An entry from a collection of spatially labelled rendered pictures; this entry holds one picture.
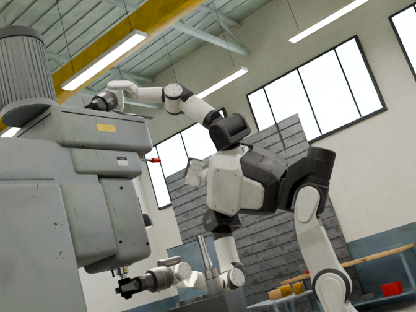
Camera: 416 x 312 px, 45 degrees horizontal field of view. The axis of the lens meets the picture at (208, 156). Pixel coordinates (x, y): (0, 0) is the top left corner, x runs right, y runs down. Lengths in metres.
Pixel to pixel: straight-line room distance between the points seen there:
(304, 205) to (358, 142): 7.40
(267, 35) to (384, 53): 2.45
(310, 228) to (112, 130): 0.85
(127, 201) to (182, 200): 9.35
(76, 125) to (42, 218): 0.47
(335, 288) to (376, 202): 7.32
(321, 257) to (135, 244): 0.72
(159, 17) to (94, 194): 5.55
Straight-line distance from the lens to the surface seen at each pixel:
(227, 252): 2.17
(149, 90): 2.18
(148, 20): 7.28
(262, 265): 10.20
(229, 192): 2.04
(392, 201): 9.16
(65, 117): 1.80
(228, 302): 1.54
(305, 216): 1.97
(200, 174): 2.14
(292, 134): 9.77
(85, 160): 1.79
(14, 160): 1.63
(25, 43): 1.93
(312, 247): 2.01
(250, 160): 2.04
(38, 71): 1.88
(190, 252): 7.98
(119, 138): 1.93
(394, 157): 9.15
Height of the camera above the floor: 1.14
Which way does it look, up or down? 14 degrees up
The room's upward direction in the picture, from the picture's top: 17 degrees counter-clockwise
